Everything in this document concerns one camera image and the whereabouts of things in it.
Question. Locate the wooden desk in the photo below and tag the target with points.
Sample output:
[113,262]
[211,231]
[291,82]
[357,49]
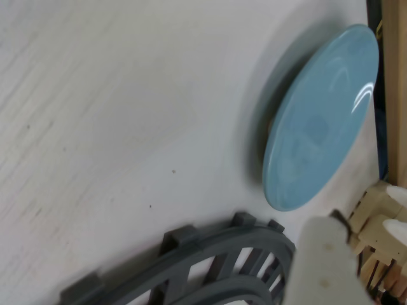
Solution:
[395,95]

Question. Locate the blue round dish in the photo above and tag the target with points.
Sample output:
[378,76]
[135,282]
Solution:
[318,127]

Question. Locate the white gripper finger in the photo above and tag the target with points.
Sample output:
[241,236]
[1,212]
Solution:
[318,263]

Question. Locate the grey circular toy rail track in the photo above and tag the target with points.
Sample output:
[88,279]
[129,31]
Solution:
[229,238]

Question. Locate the white printed robot arm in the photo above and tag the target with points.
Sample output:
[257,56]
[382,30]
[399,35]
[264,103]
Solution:
[373,200]

